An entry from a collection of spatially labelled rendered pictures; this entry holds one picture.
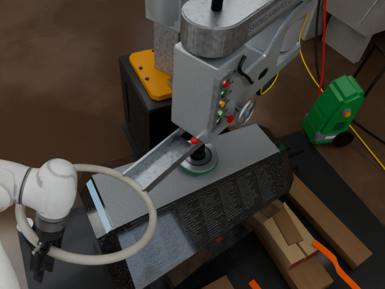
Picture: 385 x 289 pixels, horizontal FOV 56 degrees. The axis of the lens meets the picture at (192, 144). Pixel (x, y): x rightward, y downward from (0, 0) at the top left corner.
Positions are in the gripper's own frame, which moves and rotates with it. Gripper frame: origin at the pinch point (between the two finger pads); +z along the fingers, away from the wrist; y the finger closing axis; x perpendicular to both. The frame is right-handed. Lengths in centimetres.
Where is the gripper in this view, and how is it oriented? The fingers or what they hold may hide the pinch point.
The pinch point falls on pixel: (43, 268)
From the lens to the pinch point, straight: 129.8
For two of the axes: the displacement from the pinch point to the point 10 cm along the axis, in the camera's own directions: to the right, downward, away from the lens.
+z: -3.1, 8.2, 4.9
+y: 3.3, -3.9, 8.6
